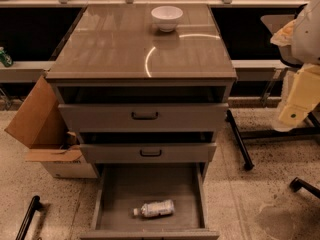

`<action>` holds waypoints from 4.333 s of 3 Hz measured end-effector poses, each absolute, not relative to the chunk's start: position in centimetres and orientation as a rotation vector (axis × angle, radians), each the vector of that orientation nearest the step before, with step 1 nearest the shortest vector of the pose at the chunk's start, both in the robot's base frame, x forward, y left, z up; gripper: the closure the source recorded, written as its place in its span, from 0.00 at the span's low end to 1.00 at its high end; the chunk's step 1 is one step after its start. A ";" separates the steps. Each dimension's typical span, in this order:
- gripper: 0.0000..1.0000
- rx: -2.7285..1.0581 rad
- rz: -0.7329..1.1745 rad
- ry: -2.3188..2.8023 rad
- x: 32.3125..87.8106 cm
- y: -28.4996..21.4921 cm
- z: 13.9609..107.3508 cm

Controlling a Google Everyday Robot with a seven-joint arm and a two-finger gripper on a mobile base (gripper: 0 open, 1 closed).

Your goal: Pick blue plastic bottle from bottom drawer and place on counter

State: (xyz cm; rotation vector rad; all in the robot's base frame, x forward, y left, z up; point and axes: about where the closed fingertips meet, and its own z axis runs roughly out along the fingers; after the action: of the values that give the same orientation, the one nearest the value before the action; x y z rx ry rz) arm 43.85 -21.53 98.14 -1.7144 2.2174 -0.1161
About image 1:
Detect bottom grey drawer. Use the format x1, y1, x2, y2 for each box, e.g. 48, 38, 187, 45
80, 163, 219, 240

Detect green bottle on shelf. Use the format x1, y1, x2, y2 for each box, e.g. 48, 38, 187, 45
0, 47, 13, 67

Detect middle grey drawer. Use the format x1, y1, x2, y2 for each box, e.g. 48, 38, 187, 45
80, 143, 216, 164

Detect clear plastic water bottle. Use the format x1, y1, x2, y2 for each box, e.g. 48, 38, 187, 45
133, 199, 175, 218

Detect black foot lower right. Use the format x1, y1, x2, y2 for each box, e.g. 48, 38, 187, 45
289, 177, 320, 199

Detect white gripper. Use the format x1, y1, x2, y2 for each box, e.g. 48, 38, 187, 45
271, 64, 320, 132

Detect grey drawer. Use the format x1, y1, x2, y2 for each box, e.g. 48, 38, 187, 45
80, 163, 219, 240
80, 143, 216, 164
59, 103, 228, 133

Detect top grey drawer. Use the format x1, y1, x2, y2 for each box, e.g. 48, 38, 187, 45
59, 103, 228, 133

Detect black bar lower left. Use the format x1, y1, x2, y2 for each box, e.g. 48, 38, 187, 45
15, 195, 42, 240

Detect grey drawer cabinet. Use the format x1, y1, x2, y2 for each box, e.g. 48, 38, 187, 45
45, 3, 238, 178

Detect white ceramic bowl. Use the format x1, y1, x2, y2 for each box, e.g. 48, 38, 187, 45
151, 6, 183, 32

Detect black stand with table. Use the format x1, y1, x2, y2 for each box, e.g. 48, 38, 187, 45
225, 13, 320, 172

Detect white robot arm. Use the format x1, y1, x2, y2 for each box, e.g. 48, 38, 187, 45
271, 0, 320, 132

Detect open cardboard box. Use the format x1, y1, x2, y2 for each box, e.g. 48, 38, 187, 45
5, 77, 98, 179

